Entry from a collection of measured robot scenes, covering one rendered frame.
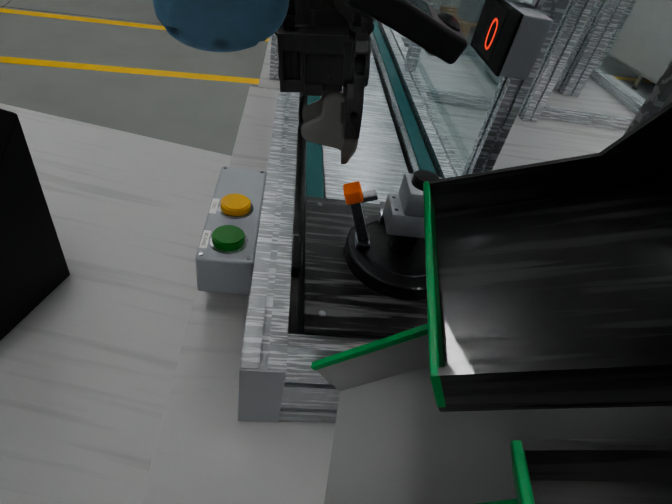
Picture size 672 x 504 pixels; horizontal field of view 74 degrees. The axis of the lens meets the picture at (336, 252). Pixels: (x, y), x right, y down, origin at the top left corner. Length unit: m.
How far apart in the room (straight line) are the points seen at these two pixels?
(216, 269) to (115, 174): 0.38
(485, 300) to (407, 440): 0.16
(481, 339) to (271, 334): 0.31
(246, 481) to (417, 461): 0.22
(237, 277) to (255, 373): 0.16
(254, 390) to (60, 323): 0.28
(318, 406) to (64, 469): 0.25
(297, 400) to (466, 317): 0.32
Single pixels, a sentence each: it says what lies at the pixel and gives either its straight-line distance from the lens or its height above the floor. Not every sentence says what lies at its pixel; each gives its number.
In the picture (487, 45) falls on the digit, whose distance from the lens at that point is 0.67.
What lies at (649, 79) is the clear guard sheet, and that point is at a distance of 1.89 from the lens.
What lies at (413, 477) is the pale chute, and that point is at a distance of 0.33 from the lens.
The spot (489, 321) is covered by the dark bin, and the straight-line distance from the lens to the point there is 0.20.
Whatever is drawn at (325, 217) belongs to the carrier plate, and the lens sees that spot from 0.61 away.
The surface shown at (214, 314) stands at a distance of 0.62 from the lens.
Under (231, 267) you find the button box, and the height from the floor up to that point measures 0.95.
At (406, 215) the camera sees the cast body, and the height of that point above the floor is 1.05.
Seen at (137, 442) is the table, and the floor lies 0.86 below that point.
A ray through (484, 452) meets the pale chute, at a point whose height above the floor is 1.08.
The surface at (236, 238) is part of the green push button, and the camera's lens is 0.56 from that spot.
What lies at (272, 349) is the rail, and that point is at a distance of 0.46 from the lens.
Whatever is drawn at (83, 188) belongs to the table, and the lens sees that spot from 0.86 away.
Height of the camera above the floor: 1.34
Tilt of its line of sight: 41 degrees down
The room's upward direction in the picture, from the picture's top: 12 degrees clockwise
